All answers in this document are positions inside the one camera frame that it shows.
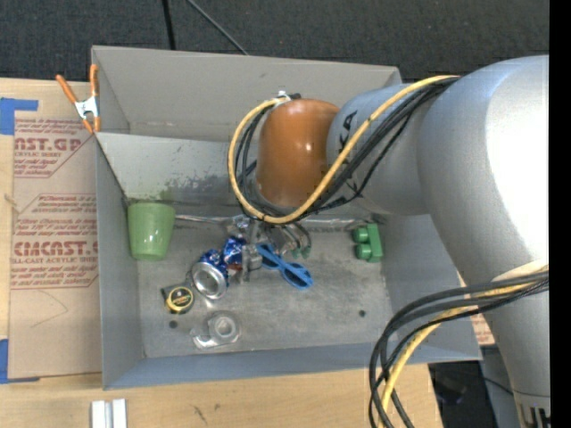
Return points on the brown cardboard board red print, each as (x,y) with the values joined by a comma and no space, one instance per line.
(53,319)

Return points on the green toy block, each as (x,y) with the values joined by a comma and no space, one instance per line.
(369,243)

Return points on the crushed blue drink can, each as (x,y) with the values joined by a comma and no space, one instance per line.
(213,274)

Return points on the grey metal bin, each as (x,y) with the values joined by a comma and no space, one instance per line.
(285,310)

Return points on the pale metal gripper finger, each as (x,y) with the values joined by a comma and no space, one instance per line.
(245,265)
(255,260)

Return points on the black and yellow tape measure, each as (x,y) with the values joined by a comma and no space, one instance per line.
(178,299)

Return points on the green plastic cup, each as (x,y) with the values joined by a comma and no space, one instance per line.
(150,232)

